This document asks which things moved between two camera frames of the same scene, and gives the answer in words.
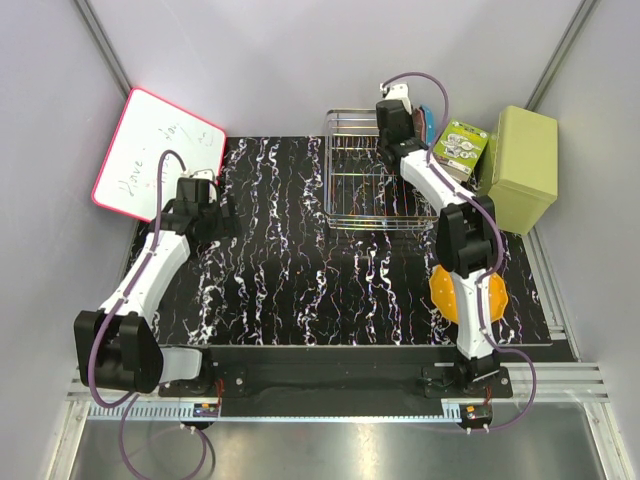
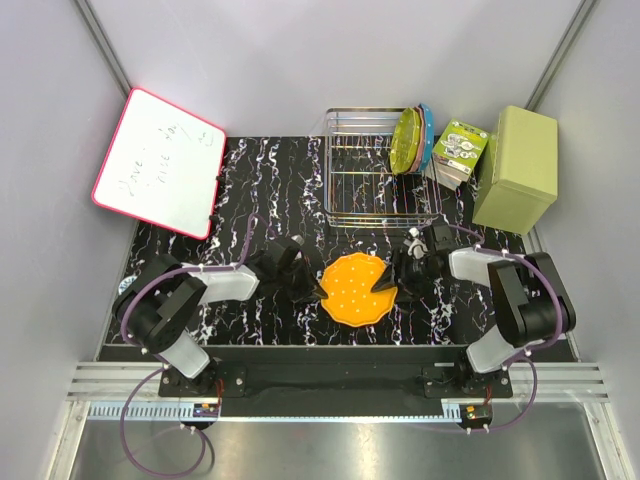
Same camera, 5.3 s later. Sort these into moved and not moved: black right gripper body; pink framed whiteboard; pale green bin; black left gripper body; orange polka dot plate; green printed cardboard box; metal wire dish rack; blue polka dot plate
Moved: orange polka dot plate; black left gripper body; black right gripper body
Not moved: green printed cardboard box; pale green bin; pink framed whiteboard; blue polka dot plate; metal wire dish rack
